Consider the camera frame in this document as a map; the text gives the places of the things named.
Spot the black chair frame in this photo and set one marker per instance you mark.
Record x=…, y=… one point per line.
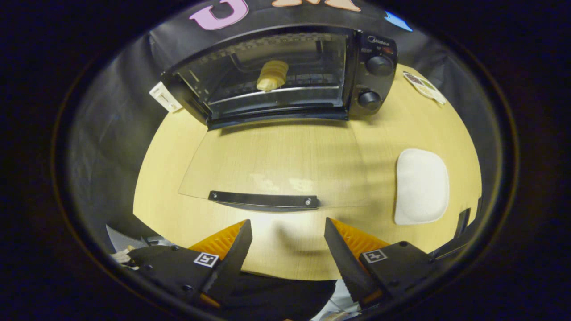
x=461, y=232

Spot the black backdrop cloth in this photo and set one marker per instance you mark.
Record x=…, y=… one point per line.
x=111, y=133

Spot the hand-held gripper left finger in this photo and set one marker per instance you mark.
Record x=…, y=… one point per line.
x=234, y=263

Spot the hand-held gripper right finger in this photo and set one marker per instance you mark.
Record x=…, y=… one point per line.
x=341, y=258

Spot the grey ribbed fabric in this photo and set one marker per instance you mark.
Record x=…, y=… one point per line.
x=125, y=238

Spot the pale twisted bread roll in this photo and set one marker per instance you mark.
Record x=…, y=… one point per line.
x=272, y=76

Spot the black toaster oven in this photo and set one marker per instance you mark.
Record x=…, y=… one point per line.
x=370, y=84

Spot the white oval plate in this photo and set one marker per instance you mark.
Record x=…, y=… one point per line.
x=421, y=187

